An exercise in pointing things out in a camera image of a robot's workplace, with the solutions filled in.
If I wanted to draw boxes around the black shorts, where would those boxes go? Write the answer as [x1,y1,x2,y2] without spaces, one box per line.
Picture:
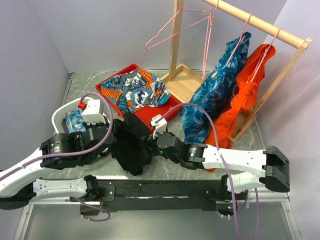
[110,112,153,176]

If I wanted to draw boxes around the pink wire hanger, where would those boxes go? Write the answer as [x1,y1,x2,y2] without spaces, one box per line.
[202,0,219,82]
[145,0,214,50]

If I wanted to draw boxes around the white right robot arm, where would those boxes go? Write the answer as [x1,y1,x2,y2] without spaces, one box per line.
[140,132,291,200]

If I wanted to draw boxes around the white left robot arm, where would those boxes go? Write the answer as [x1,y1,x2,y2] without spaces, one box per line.
[0,120,115,210]

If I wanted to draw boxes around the blue floral shorts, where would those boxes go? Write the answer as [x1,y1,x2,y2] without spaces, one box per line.
[64,109,86,133]

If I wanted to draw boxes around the orange blue patterned shorts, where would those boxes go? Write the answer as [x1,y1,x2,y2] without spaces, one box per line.
[100,67,171,113]

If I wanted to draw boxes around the blue leaf print shorts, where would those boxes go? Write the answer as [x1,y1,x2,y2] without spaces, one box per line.
[179,31,252,144]

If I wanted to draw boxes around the pink hanger under blue shorts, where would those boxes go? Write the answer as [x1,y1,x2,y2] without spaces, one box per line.
[225,13,253,66]

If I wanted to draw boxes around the pink hanger under orange shorts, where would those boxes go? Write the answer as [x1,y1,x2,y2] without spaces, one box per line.
[250,27,282,83]

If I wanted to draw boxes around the red plastic tray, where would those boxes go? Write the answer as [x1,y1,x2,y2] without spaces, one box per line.
[95,63,180,129]

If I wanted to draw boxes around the white plastic basket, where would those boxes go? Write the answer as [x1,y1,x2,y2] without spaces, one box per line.
[51,98,81,134]

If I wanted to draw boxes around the wooden clothes rack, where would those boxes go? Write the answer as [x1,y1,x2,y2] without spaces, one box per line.
[161,0,313,143]

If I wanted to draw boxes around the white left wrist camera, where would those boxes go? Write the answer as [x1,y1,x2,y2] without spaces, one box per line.
[77,99,106,125]

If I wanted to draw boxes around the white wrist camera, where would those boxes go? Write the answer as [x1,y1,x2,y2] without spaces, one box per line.
[77,99,106,125]
[150,114,167,139]

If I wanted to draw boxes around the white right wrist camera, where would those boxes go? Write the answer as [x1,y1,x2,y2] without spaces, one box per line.
[150,114,167,139]

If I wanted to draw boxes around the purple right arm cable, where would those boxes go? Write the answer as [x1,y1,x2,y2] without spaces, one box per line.
[156,102,260,240]

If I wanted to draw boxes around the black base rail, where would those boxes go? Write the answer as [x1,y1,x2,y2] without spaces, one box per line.
[81,179,232,212]

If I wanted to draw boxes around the empty pink wire hanger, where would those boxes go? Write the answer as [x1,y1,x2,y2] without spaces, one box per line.
[145,0,214,50]

